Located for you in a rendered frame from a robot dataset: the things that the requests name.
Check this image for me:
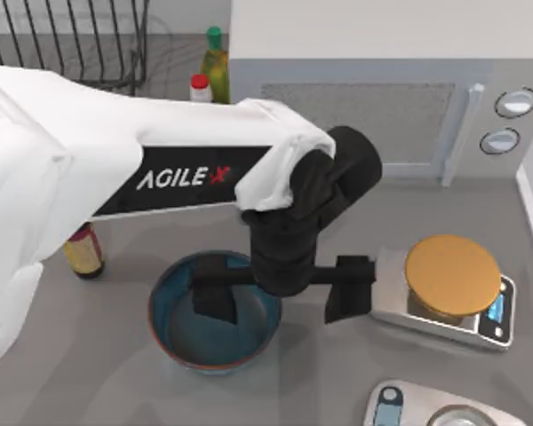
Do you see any silver scale with gold plate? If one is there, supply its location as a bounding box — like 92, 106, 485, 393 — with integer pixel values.
367, 233, 516, 354

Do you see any silver scale with grey plate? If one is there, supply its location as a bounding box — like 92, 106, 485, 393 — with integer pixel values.
362, 378, 528, 426

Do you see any dark brown bottle yellow label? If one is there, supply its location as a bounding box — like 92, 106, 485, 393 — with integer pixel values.
61, 223, 107, 281

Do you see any pale microwave oven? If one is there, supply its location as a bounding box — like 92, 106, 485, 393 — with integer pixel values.
227, 0, 533, 188

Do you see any yellow oil bottle green cap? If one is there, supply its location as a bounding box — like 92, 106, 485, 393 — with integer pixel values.
197, 26, 232, 106

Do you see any microwave door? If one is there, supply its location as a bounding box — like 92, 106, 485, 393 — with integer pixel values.
229, 59, 490, 179

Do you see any round microwave knob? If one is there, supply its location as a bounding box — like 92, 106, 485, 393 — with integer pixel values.
479, 127, 522, 156
494, 86, 533, 119

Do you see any white bottle red cap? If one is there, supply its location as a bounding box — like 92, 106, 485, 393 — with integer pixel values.
188, 73, 215, 105

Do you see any pale microwave door handle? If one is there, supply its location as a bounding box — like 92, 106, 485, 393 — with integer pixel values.
441, 83, 486, 187

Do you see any blue bowl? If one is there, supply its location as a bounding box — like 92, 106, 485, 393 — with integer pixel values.
148, 250, 283, 376

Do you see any black wire rack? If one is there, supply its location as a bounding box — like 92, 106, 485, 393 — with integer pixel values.
0, 0, 153, 97

